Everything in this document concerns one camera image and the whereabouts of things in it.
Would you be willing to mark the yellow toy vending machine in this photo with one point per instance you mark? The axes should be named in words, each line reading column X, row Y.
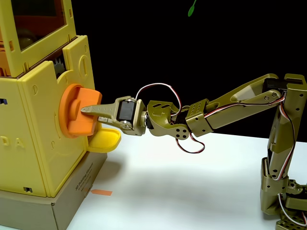
column 36, row 143

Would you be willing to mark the yellow dispensing tray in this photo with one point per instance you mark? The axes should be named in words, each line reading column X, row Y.
column 105, row 141

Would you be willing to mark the orange tape arrow marker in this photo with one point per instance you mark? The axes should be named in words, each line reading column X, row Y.
column 103, row 192

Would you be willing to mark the orange round turning knob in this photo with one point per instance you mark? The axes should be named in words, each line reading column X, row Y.
column 86, row 95

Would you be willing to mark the grey plastic gear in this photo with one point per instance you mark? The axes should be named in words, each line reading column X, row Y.
column 58, row 68

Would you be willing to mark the capsule ball behind window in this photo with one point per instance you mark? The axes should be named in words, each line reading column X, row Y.
column 26, row 38

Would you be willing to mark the brown cardboard box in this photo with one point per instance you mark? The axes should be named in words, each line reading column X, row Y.
column 67, row 203

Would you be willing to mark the green leaf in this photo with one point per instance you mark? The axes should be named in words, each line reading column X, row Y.
column 191, row 10

